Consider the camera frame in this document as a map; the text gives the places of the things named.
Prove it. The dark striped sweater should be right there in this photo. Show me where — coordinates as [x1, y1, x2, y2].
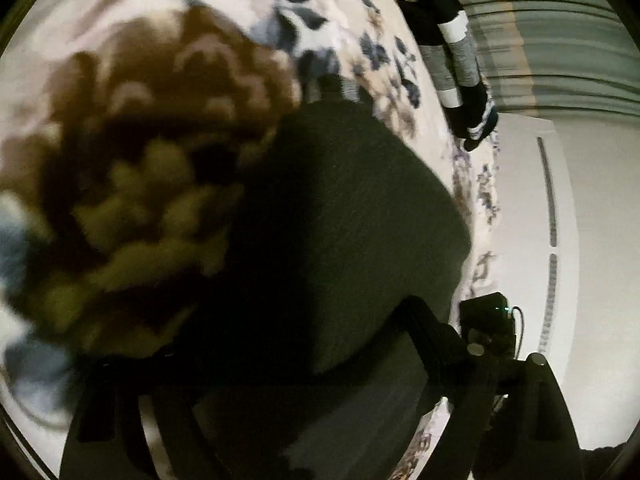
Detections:
[169, 72, 474, 480]

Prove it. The white bed footboard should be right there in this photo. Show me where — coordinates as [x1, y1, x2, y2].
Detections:
[494, 114, 579, 382]

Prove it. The striped teal beige curtain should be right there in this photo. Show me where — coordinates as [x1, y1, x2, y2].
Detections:
[460, 0, 639, 122]

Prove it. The black grey white blocked garment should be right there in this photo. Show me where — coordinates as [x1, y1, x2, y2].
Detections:
[397, 0, 499, 152]

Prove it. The floral bed blanket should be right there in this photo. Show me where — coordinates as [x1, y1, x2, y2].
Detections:
[0, 0, 501, 480]

